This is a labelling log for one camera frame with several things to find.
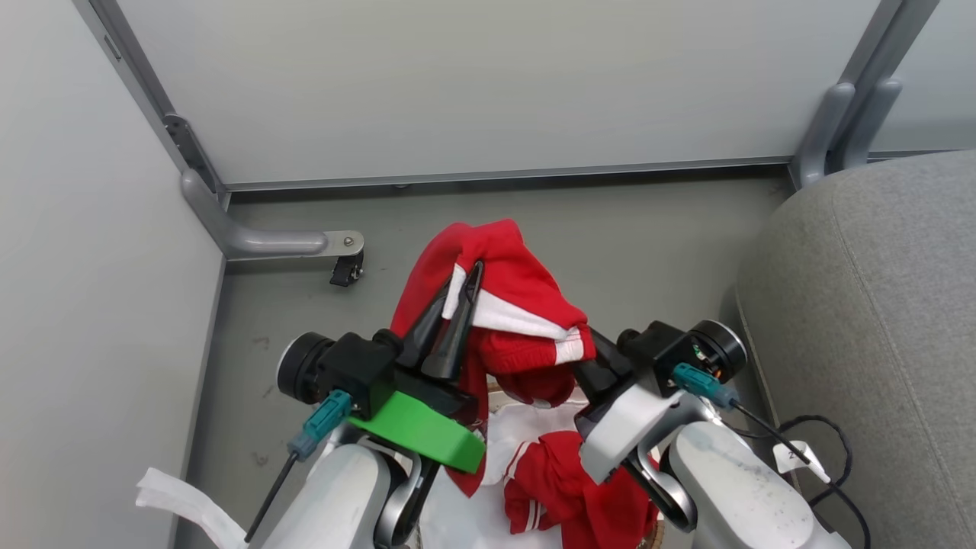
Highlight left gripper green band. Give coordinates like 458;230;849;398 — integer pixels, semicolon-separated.
347;261;487;475

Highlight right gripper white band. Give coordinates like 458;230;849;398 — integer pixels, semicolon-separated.
572;328;689;486

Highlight red garment wide white band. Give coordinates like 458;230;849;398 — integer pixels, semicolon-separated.
390;220;597;498

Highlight red garment thin white stripes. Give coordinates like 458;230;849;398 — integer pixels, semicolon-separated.
502;431;661;549

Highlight white basket liner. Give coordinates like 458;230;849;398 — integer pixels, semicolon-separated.
419;400;589;549

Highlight cream laundry basket brown rim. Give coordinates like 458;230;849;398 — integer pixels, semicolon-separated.
485;380;666;549

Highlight black caster wheel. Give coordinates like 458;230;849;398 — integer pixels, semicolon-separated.
329;252;364;288

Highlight grey partition leg with caster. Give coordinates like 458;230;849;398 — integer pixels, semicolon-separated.
181;169;365;262

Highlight white cloth strip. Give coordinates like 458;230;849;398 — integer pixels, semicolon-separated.
136;467;249;549

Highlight grey fabric sofa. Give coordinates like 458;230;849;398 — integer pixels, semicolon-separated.
734;149;976;549

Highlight left cable with teal connector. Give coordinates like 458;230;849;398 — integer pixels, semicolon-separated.
244;389;353;544

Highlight grey partition bottom rail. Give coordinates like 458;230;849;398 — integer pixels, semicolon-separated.
225;156;794;191

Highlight white cable tag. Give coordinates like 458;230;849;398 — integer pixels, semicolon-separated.
772;440;832;485

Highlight grey partition frame post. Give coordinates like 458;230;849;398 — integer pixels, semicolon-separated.
835;0;942;165
72;0;230;207

